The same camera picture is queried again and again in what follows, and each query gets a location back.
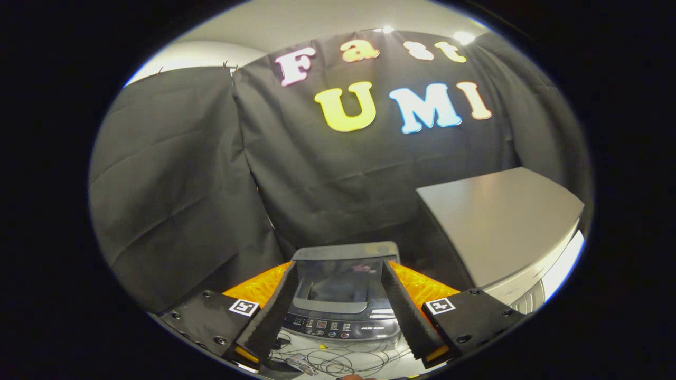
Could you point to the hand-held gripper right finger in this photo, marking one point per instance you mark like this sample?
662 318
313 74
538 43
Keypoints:
404 316

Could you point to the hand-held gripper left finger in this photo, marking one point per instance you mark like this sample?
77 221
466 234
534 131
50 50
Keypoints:
269 316

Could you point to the grey washing machine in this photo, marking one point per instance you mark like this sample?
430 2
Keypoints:
338 330

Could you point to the beige cabinet with dark top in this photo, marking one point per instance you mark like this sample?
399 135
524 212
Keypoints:
501 221

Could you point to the black backdrop cloth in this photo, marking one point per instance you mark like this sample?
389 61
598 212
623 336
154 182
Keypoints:
185 184

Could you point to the ceiling light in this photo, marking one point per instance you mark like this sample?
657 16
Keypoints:
463 37
388 29

